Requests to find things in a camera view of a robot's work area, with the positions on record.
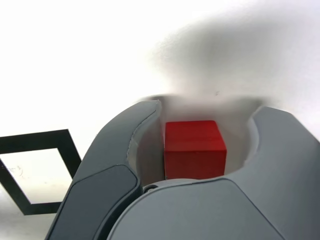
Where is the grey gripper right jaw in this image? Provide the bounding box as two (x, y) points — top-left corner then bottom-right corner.
(107, 105), (320, 240)

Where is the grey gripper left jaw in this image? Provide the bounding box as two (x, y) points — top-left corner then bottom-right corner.
(44, 99), (166, 240)

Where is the red cube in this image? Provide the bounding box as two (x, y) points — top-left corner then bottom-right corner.
(163, 120), (227, 181)

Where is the black tape square outline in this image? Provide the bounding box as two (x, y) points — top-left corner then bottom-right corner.
(0, 128), (82, 216)

